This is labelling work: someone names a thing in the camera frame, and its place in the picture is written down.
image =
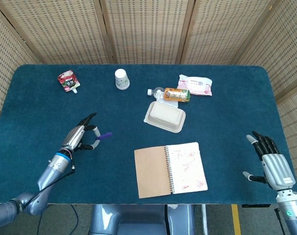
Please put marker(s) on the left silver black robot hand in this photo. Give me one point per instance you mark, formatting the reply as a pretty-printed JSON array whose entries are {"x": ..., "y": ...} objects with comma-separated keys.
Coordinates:
[{"x": 73, "y": 137}]

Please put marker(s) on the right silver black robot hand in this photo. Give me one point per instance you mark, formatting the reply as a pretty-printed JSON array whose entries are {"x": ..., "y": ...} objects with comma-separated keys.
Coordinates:
[{"x": 276, "y": 166}]

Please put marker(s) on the purple plastic stick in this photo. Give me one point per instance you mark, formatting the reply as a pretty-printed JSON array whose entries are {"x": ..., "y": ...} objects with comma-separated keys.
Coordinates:
[{"x": 104, "y": 136}]

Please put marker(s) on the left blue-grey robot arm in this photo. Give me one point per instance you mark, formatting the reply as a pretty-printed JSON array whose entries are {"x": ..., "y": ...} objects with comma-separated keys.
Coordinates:
[{"x": 48, "y": 176}]

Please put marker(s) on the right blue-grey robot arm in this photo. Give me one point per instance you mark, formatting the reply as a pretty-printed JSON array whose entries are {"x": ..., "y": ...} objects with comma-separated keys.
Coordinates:
[{"x": 291, "y": 210}]

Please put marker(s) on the red spouted snack pouch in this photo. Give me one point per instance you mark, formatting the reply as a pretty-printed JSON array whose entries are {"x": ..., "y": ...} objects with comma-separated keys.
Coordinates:
[{"x": 68, "y": 82}]

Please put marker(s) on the blue table cloth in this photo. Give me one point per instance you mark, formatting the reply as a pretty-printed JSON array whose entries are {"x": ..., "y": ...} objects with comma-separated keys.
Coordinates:
[{"x": 224, "y": 117}]

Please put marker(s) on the white paper cup stack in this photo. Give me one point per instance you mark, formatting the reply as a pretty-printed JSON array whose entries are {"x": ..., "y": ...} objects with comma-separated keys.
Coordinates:
[{"x": 121, "y": 79}]

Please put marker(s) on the open spiral notebook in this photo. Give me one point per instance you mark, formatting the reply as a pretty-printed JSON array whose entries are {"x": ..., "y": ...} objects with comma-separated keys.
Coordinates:
[{"x": 153, "y": 171}]

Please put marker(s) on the white table leg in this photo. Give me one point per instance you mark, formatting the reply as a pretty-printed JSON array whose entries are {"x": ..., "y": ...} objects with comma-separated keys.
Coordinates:
[{"x": 204, "y": 220}]

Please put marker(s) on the beige pulp lunch box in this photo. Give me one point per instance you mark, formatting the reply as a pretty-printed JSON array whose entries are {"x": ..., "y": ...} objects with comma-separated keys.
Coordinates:
[{"x": 164, "y": 117}]

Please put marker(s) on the woven folding screen panel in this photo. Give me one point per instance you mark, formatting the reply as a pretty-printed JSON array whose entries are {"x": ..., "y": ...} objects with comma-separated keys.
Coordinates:
[
  {"x": 224, "y": 29},
  {"x": 148, "y": 29},
  {"x": 285, "y": 61},
  {"x": 4, "y": 61},
  {"x": 60, "y": 29}
]

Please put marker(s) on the blue-grey robot torso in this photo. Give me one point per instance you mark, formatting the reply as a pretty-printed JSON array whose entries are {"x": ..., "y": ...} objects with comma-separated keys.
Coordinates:
[{"x": 138, "y": 220}]

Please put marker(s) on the plastic bottle with orange label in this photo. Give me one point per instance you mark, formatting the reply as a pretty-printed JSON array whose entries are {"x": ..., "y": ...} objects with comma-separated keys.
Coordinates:
[{"x": 176, "y": 94}]

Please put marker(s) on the pink wet wipes pack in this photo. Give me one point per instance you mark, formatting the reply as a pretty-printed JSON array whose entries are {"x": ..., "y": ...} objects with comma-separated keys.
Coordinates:
[{"x": 196, "y": 85}]

